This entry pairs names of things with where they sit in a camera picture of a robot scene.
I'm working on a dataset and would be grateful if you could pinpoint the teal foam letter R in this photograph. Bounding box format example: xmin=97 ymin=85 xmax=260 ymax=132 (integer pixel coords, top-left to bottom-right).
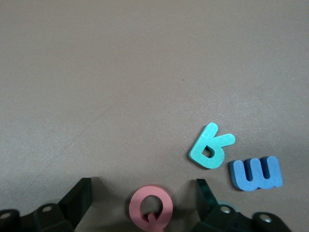
xmin=189 ymin=122 xmax=236 ymax=170

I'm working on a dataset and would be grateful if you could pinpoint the pink foam letter Q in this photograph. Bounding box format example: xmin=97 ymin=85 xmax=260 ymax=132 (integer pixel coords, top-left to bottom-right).
xmin=128 ymin=185 xmax=174 ymax=232

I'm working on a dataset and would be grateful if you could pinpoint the blue foam letter m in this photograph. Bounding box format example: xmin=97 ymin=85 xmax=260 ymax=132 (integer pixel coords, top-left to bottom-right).
xmin=229 ymin=156 xmax=283 ymax=192

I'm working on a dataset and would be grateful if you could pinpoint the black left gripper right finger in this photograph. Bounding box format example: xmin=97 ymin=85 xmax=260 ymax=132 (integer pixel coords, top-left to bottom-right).
xmin=193 ymin=178 xmax=293 ymax=232

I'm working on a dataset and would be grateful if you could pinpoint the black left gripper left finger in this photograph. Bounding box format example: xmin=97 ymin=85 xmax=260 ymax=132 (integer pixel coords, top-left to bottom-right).
xmin=0 ymin=177 xmax=93 ymax=232

